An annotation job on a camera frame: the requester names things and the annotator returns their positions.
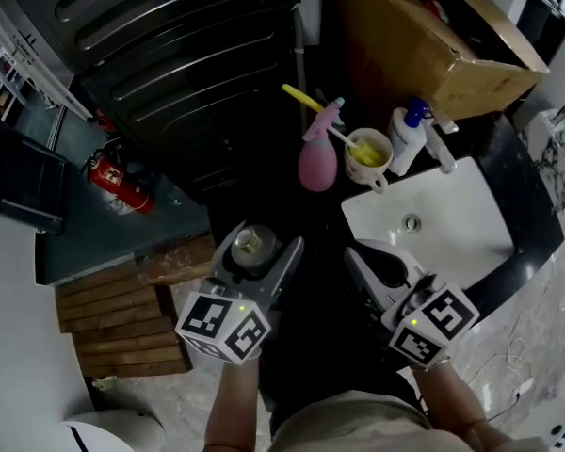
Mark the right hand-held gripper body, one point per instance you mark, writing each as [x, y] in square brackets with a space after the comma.
[433, 323]

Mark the white round stool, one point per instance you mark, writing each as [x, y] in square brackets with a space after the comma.
[122, 433]

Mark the person's left forearm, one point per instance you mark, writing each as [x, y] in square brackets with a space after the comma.
[233, 403]

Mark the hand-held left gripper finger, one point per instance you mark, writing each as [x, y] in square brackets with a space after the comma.
[285, 271]
[222, 257]

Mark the dark grey cabinet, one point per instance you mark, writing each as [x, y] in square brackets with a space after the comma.
[23, 177]

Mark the white shelf unit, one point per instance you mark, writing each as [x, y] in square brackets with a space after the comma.
[28, 54]

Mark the white pump bottle blue top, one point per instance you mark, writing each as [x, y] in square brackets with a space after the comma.
[405, 149]

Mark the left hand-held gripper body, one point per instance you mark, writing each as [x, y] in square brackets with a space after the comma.
[221, 320]

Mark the white plastic container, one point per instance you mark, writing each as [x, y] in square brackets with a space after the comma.
[310, 17]

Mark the wooden slatted platform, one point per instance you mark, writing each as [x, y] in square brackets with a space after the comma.
[122, 327]

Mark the wooden plank block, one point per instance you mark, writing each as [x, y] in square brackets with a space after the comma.
[179, 262]

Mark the red fire extinguisher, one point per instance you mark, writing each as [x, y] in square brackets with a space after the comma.
[117, 182]
[104, 120]

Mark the brown cardboard box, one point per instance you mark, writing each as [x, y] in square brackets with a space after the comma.
[405, 40]

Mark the black sink countertop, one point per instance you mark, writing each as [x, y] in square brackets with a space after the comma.
[522, 196]

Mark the person's light shirt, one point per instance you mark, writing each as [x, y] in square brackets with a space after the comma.
[358, 426]

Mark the marble pattern panel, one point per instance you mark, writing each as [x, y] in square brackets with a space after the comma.
[560, 153]

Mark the pink spray bottle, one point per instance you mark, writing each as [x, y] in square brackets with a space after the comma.
[316, 163]

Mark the chrome faucet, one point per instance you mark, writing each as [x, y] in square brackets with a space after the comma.
[440, 151]

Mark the white sink basin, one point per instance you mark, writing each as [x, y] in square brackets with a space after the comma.
[452, 200]

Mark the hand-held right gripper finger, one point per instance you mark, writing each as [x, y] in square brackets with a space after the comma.
[365, 278]
[395, 262]

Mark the yellow brush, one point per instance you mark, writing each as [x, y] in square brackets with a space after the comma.
[306, 99]

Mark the person's right forearm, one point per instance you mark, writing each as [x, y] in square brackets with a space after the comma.
[452, 403]

